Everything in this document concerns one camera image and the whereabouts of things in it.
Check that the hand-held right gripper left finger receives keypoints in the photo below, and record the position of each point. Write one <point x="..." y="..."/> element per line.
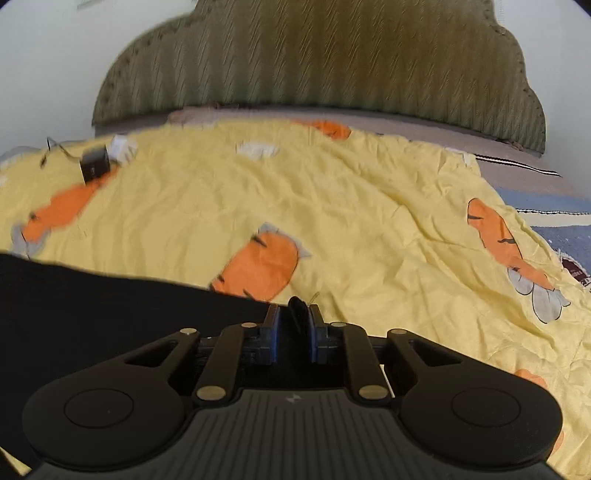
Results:
<point x="274" y="337"/>

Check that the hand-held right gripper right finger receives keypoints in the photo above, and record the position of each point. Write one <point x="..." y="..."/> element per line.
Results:
<point x="315" y="341"/>

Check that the black pants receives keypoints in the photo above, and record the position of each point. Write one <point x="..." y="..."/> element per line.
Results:
<point x="92" y="314"/>

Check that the yellow carrot print blanket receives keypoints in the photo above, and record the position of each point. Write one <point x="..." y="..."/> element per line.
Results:
<point x="369" y="221"/>

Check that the white paper piece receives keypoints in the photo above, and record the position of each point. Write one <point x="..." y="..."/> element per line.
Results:
<point x="121" y="146"/>

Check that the black power adapter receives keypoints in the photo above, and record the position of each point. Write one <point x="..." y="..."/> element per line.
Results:
<point x="94" y="165"/>

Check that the olive padded headboard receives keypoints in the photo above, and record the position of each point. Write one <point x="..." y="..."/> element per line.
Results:
<point x="323" y="55"/>

